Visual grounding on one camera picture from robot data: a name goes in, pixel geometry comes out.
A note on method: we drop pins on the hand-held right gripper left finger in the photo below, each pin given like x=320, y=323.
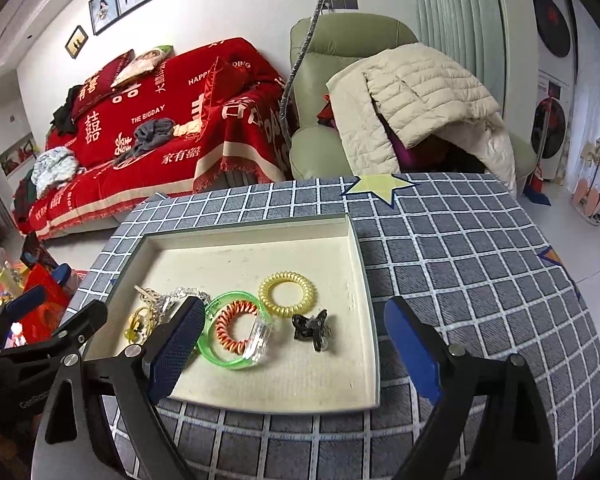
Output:
x=177, y=345

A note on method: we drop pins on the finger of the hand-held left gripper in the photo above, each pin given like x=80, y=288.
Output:
x=27, y=300
x=85, y=320

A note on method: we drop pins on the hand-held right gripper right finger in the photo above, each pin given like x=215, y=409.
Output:
x=415, y=355

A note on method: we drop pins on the green translucent bangle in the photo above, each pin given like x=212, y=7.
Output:
x=260, y=340

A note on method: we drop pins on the black hair claw clip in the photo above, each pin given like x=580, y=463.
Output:
x=305, y=327

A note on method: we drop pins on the white shallow tray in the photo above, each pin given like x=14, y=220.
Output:
x=260, y=255

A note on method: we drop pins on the red paper bag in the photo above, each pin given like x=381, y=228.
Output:
x=50, y=310

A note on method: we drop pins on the grey checked tablecloth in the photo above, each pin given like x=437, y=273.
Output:
x=455, y=285

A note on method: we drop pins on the dark green garment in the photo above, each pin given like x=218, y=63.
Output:
x=24, y=195

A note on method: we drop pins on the pale knitted garment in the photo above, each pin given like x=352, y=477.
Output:
x=55, y=170

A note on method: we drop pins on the black garment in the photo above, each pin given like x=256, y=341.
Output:
x=66, y=110

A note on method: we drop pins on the grey garment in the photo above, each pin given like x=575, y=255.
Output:
x=150, y=132

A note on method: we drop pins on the purple garment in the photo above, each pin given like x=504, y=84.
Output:
x=405, y=147

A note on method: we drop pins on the peach cloth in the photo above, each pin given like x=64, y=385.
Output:
x=187, y=128

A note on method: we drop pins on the red cushion with characters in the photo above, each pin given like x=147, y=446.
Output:
x=102, y=85

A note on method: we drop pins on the green armchair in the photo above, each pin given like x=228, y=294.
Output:
x=320, y=145

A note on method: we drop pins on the pink floor ornament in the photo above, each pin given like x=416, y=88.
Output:
x=597, y=185

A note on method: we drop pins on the red fringed cushion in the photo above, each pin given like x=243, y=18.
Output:
x=225, y=90

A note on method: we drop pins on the red garment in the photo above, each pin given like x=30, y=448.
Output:
x=327, y=110

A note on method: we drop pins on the photo printed pillow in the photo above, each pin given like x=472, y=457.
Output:
x=142, y=65

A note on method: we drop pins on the beige down jacket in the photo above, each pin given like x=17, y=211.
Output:
x=420, y=80

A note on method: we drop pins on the framed portrait photo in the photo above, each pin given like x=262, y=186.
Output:
x=103, y=9

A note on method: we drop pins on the white stacked washer dryer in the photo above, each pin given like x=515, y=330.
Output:
x=552, y=85

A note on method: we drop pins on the grey gooseneck phone holder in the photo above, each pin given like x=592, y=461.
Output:
x=305, y=45

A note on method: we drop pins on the pale green curtain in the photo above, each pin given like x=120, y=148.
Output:
x=455, y=20

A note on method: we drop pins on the unframed wall photo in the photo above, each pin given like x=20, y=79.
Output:
x=17, y=154

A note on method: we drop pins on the small black picture frame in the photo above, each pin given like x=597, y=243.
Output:
x=76, y=41

